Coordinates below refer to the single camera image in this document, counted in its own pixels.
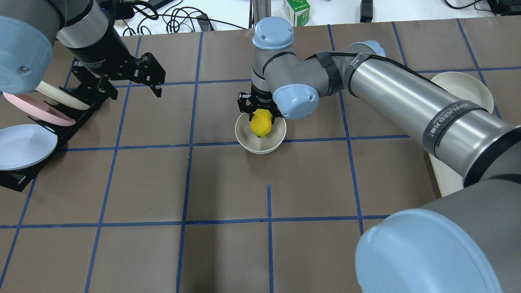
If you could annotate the black dish rack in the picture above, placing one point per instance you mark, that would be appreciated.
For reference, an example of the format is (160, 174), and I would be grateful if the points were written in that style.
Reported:
(18, 180)

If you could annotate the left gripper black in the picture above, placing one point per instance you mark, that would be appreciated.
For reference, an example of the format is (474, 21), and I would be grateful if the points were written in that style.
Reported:
(95, 60)

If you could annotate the cream rectangular tray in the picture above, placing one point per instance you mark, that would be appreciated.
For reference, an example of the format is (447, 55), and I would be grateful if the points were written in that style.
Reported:
(448, 181)

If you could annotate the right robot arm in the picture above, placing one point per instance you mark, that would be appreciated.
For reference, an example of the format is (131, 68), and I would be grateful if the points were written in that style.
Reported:
(466, 242)

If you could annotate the green white carton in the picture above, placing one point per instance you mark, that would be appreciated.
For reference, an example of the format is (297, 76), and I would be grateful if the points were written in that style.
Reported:
(297, 11)

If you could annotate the cream round plate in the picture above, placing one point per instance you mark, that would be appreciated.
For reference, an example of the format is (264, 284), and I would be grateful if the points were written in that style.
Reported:
(466, 87)

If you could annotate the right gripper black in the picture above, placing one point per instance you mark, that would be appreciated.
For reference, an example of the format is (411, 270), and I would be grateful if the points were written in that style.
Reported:
(260, 99)

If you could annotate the white deep bowl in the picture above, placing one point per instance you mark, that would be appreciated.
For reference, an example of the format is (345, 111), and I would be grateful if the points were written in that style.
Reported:
(255, 145)

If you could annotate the pink plate in rack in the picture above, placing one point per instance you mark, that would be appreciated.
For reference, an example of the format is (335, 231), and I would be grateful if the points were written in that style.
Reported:
(39, 109)

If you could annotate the yellow lemon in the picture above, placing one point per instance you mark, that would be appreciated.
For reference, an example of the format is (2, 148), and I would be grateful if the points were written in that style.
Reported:
(260, 123)

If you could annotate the cream plate in rack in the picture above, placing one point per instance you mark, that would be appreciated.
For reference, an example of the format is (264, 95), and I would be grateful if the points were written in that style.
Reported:
(61, 96)

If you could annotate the black power adapter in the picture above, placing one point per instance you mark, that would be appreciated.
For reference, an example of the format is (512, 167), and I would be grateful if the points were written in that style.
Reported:
(366, 11)

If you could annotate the blue plate in rack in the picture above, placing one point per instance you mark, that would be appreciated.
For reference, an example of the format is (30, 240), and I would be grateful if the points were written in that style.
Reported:
(22, 146)

